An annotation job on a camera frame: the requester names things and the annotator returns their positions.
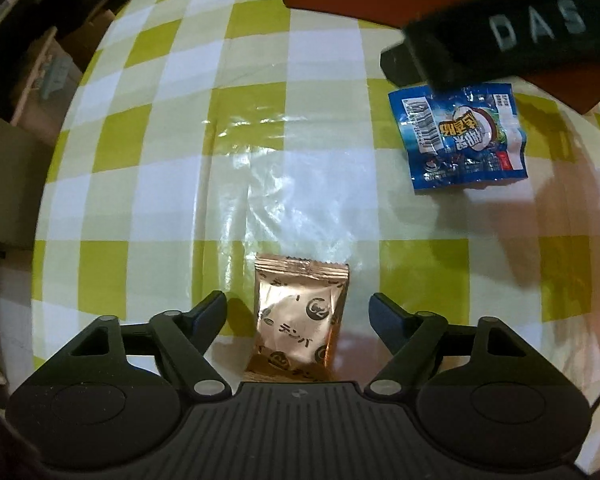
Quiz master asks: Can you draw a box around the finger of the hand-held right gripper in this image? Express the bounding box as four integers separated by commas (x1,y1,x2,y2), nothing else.
380,42,428,86

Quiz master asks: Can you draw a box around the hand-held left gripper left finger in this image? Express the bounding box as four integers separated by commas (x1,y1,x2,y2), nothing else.
55,291,232,397

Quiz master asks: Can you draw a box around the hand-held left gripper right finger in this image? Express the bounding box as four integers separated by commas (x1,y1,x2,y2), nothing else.
365,292,536,396

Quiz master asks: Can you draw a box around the copper foil snack packet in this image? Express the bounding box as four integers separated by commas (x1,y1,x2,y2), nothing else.
244,254,350,382

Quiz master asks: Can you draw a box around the blue snack packet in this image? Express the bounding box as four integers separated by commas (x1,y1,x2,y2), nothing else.
388,81,528,194

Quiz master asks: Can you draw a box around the green checkered tablecloth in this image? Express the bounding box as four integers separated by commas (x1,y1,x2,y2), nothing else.
0,0,600,411

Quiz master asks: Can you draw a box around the olive cardboard box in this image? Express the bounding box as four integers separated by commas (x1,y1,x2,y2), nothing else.
0,105,57,257

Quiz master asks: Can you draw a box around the wooden cabinet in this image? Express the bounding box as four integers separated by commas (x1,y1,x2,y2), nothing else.
7,27,88,128

